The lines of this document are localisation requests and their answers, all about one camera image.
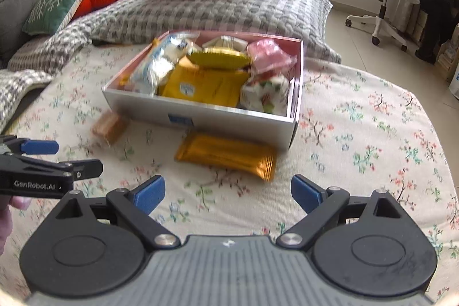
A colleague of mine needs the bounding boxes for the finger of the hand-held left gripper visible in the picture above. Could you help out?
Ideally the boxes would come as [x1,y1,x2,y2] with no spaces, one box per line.
[0,136,60,156]
[59,159,104,181]

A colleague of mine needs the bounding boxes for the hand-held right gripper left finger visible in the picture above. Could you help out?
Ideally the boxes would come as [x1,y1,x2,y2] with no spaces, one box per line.
[48,175,182,251]

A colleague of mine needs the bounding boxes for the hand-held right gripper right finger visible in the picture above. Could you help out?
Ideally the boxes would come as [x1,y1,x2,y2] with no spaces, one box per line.
[275,174,409,251]

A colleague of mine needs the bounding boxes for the small brown snack packet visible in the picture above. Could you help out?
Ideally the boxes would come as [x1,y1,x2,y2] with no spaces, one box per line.
[91,111,130,145]

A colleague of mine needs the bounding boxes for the golden brown bar packet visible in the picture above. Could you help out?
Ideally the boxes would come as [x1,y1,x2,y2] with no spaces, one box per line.
[174,132,277,183]

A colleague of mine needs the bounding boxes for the pink lined silver box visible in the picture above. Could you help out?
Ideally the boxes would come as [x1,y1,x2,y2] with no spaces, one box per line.
[101,29,305,151]

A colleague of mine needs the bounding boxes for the white green printed snack packet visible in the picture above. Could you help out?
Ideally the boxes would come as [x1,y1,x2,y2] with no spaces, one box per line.
[240,73,290,115]

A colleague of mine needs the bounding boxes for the yellow brown print snack packet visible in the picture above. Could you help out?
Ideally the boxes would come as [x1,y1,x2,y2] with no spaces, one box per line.
[158,66,250,109]

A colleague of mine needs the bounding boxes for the white blue snack packet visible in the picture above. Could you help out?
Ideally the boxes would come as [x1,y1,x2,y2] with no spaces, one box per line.
[129,34,199,97]

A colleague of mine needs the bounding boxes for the plain yellow snack packet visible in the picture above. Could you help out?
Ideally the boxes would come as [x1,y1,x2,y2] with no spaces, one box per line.
[174,55,199,73]

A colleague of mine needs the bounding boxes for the pink snack packet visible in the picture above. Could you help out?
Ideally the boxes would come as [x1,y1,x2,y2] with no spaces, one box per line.
[247,39,298,75]

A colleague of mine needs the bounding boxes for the yellow blue label snack packet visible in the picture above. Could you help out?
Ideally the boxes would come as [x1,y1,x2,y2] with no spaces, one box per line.
[188,47,252,70]

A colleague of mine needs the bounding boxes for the beige printed snack packet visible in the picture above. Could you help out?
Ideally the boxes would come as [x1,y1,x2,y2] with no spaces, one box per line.
[203,35,248,50]

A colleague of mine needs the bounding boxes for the person's left hand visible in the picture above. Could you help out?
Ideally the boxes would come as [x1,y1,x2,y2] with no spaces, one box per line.
[0,196,33,256]

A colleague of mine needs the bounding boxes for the floral tablecloth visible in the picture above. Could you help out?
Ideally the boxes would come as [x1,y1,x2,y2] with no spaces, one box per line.
[0,41,459,303]

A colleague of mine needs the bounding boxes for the white shopping bag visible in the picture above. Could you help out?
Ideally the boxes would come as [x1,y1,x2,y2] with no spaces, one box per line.
[449,67,459,97]

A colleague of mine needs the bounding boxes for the stack of boxes under desk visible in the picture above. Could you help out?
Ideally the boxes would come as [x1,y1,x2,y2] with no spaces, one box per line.
[435,41,459,82]

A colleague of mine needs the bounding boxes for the grey checked blanket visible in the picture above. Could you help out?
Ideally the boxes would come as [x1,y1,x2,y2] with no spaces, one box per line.
[0,0,343,135]

